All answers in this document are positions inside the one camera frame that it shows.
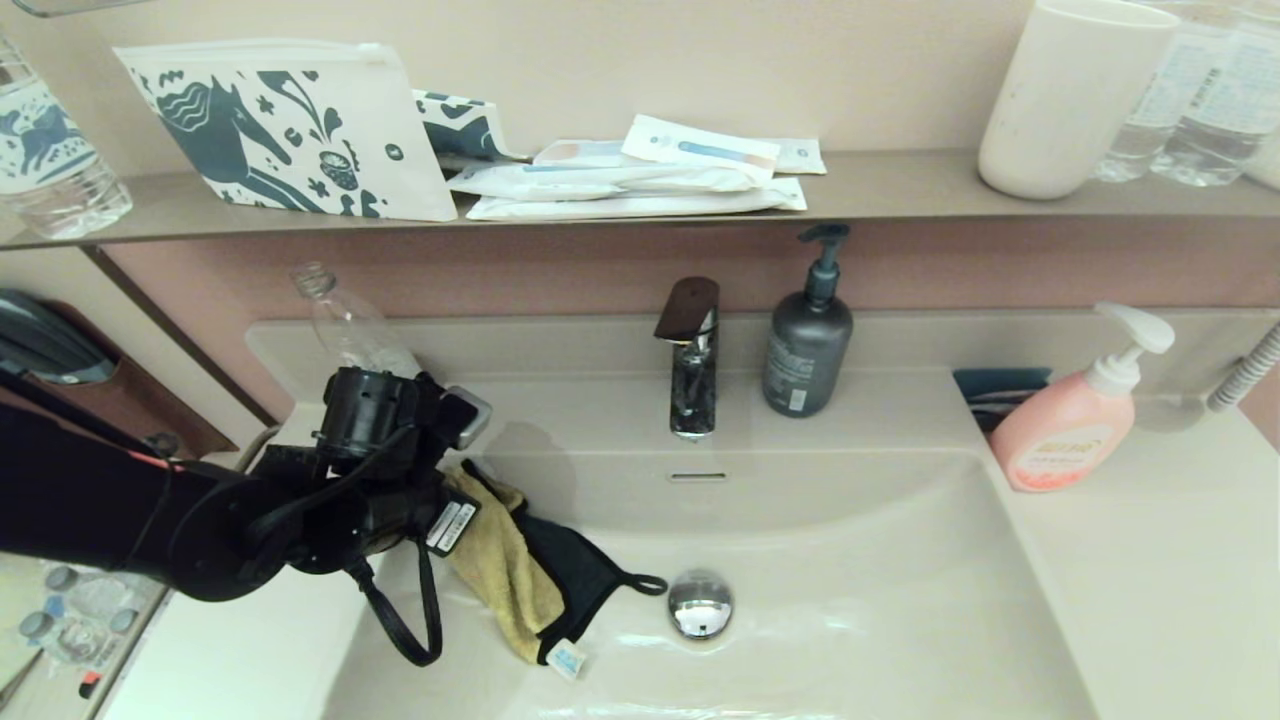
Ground yellow cloth with black trim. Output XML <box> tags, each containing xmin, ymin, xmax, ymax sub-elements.
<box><xmin>440</xmin><ymin>462</ymin><xmax>669</xmax><ymax>681</ymax></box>

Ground chrome faucet with dark lever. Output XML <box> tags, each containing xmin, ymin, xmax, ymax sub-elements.
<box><xmin>654</xmin><ymin>277</ymin><xmax>723</xmax><ymax>441</ymax></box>

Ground white sink basin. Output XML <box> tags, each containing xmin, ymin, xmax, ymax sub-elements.
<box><xmin>325</xmin><ymin>450</ymin><xmax>1101</xmax><ymax>720</ymax></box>

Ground empty clear plastic bottle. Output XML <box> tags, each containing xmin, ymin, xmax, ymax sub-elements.
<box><xmin>291</xmin><ymin>262</ymin><xmax>423</xmax><ymax>381</ymax></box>

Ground long white sealed packet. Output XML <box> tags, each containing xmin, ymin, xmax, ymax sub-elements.
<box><xmin>466</xmin><ymin>178</ymin><xmax>809</xmax><ymax>222</ymax></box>
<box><xmin>447</xmin><ymin>162</ymin><xmax>761</xmax><ymax>202</ymax></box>

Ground small white blue printed pouch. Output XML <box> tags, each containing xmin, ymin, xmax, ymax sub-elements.
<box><xmin>413</xmin><ymin>89</ymin><xmax>531</xmax><ymax>164</ymax></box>

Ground white packet with orange print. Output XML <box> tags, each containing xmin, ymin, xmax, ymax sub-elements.
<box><xmin>533</xmin><ymin>139</ymin><xmax>641</xmax><ymax>168</ymax></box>

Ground chrome drain stopper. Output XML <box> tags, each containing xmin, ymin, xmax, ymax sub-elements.
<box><xmin>668</xmin><ymin>570</ymin><xmax>734</xmax><ymax>641</ymax></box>

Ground brown hanging holder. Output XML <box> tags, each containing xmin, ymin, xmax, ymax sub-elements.
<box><xmin>30</xmin><ymin>300</ymin><xmax>239</xmax><ymax>461</ymax></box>

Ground white pouch with horse print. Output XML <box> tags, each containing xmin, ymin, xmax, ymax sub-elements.
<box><xmin>113</xmin><ymin>40</ymin><xmax>459</xmax><ymax>223</ymax></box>

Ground dark grey pump bottle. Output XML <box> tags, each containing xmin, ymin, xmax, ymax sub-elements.
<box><xmin>762</xmin><ymin>224</ymin><xmax>855</xmax><ymax>419</ymax></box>

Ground white packet with blue toothbrush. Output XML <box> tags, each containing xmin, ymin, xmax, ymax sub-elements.
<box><xmin>621</xmin><ymin>114</ymin><xmax>783</xmax><ymax>187</ymax></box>

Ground plastic wrapped water bottle pack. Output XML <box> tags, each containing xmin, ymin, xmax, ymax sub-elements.
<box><xmin>18</xmin><ymin>560</ymin><xmax>166</xmax><ymax>671</ymax></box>

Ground dark grey hair dryer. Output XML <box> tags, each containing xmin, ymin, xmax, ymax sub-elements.
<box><xmin>0</xmin><ymin>289</ymin><xmax>119</xmax><ymax>387</ymax></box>

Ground small white square packet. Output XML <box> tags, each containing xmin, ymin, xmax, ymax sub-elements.
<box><xmin>768</xmin><ymin>137</ymin><xmax>829</xmax><ymax>177</ymax></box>

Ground water bottle with horse label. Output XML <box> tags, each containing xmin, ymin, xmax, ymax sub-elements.
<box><xmin>0</xmin><ymin>30</ymin><xmax>135</xmax><ymax>241</ymax></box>

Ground dark blue box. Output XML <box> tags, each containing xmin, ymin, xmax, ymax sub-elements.
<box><xmin>952</xmin><ymin>368</ymin><xmax>1053</xmax><ymax>436</ymax></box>

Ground pink soap pump bottle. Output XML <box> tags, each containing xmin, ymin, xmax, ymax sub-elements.
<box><xmin>990</xmin><ymin>303</ymin><xmax>1177</xmax><ymax>494</ymax></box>

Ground tall white cup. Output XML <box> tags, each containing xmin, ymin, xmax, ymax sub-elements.
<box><xmin>978</xmin><ymin>0</ymin><xmax>1183</xmax><ymax>201</ymax></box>

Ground clear water bottle white label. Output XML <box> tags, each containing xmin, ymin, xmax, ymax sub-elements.
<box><xmin>1152</xmin><ymin>0</ymin><xmax>1280</xmax><ymax>189</ymax></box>
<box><xmin>1094</xmin><ymin>0</ymin><xmax>1217</xmax><ymax>184</ymax></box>

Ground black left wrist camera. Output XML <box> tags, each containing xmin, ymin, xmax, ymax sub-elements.
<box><xmin>425</xmin><ymin>498</ymin><xmax>482</xmax><ymax>558</ymax></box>

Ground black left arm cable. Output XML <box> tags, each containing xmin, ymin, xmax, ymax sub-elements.
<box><xmin>120</xmin><ymin>420</ymin><xmax>446</xmax><ymax>668</ymax></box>

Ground brown wall shelf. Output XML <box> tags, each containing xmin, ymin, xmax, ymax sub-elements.
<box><xmin>0</xmin><ymin>150</ymin><xmax>1280</xmax><ymax>253</ymax></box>

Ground white corrugated hose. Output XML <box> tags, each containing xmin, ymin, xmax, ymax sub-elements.
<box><xmin>1205</xmin><ymin>322</ymin><xmax>1280</xmax><ymax>416</ymax></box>

